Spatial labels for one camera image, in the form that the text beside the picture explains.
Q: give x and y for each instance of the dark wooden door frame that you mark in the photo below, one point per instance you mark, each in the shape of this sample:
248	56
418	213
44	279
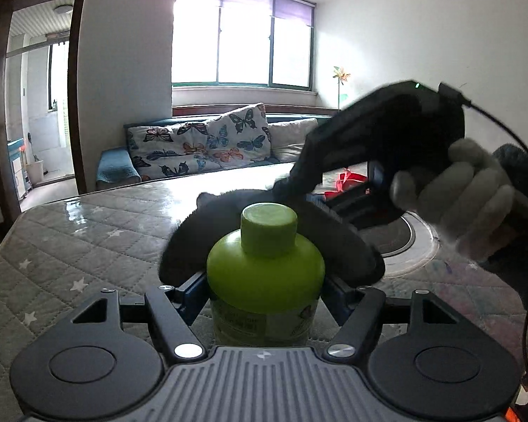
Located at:
77	96

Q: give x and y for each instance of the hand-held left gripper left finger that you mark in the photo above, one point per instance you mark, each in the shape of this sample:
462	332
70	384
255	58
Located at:
192	292

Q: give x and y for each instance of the red paper cutout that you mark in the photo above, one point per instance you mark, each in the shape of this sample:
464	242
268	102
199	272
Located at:
345	181

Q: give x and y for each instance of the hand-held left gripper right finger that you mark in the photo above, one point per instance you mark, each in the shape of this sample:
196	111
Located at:
334	296

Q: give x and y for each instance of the colourful pinwheel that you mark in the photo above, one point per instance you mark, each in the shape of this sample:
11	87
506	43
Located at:
341	75

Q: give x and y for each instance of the grey microfibre cloth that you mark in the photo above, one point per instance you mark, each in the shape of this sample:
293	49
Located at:
220	220

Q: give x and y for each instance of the white pillow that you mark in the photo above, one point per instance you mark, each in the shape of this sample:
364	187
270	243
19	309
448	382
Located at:
290	137

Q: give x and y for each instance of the butterfly print cushion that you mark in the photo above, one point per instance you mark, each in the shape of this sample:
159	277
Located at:
193	145

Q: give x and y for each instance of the person's right hand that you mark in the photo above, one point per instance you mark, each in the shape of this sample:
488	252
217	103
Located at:
471	202

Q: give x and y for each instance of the blue bathroom cabinet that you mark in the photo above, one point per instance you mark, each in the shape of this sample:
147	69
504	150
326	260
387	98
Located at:
16	167

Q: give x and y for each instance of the green plastic bottle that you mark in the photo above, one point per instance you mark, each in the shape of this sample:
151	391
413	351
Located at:
264	281

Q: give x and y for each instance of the purple roller blind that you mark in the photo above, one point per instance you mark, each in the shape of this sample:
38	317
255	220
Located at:
290	9

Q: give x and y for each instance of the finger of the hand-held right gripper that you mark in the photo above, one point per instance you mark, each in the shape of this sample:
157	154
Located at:
343	212
301	176

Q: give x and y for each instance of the round black induction cooktop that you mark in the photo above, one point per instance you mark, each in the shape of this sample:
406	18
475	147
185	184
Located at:
396	237

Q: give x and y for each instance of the window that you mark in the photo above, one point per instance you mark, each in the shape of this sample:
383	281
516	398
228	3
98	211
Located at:
242	48

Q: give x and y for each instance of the blue sofa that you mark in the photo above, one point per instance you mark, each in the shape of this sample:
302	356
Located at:
114	168

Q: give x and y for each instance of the white bucket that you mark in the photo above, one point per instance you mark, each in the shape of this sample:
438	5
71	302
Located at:
34	173

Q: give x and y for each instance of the ceiling light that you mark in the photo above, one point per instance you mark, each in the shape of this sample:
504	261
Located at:
63	8

